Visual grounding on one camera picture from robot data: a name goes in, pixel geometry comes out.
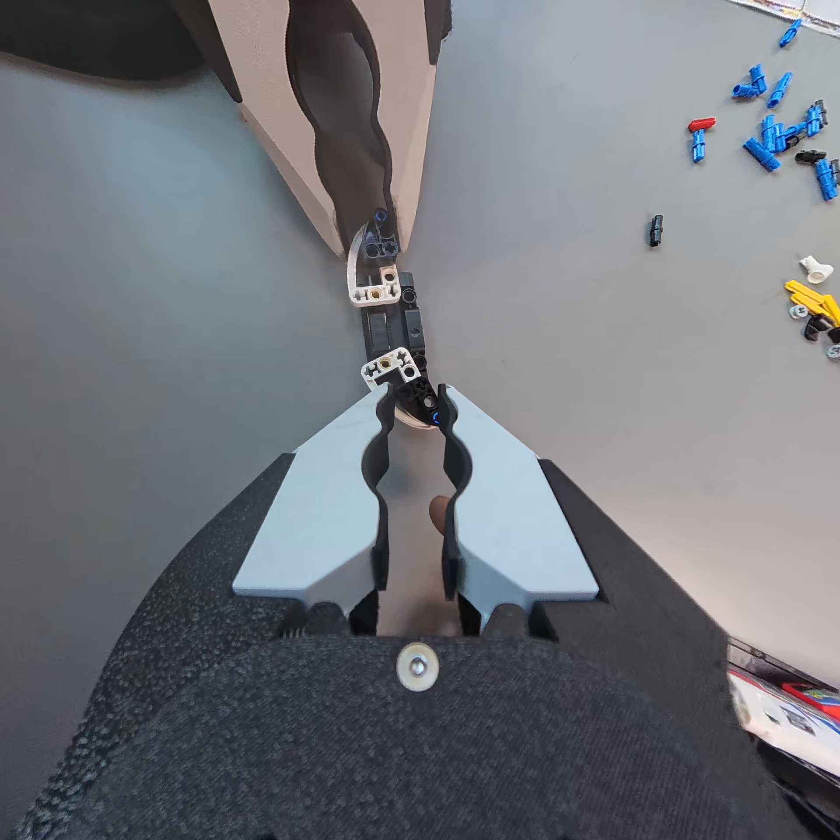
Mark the black wrist rest pad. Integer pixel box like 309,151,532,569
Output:
0,0,206,83

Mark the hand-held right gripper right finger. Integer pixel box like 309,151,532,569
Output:
438,384,601,634

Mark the pile of blue connector pins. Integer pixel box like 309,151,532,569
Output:
731,18,840,201

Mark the cluster of small mixed bricks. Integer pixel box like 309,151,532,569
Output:
784,255,840,361

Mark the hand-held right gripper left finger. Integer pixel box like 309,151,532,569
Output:
231,382,396,632

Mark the black white brick bumper assembly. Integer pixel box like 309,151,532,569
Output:
346,209,442,431

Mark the holographic sticker sheet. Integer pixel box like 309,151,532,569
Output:
728,0,840,34

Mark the grey desk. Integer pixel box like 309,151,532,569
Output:
0,0,840,840

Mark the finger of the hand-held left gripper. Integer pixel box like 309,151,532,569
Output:
346,0,441,255
209,0,349,258

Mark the toy brick race car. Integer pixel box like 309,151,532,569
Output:
727,663,840,828

